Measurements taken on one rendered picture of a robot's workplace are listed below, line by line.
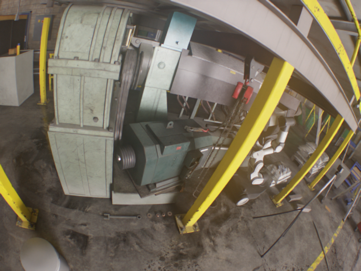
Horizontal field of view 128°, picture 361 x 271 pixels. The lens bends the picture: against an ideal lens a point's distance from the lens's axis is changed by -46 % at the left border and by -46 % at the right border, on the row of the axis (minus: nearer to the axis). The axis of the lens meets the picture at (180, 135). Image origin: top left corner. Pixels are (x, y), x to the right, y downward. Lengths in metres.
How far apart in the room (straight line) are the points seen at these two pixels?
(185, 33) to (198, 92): 0.64
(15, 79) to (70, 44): 2.66
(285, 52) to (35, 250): 1.94
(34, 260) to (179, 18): 2.22
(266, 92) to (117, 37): 0.91
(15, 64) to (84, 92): 2.65
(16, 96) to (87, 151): 2.72
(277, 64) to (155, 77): 1.14
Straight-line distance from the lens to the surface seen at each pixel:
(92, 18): 1.11
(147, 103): 1.74
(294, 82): 3.17
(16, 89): 3.73
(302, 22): 1.02
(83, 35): 1.10
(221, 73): 1.83
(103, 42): 1.07
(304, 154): 4.82
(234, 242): 2.01
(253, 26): 0.80
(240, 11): 0.76
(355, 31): 6.68
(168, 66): 1.63
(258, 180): 2.40
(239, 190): 2.23
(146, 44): 1.52
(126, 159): 1.28
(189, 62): 1.65
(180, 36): 1.63
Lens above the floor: 1.55
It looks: 31 degrees down
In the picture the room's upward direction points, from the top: 21 degrees clockwise
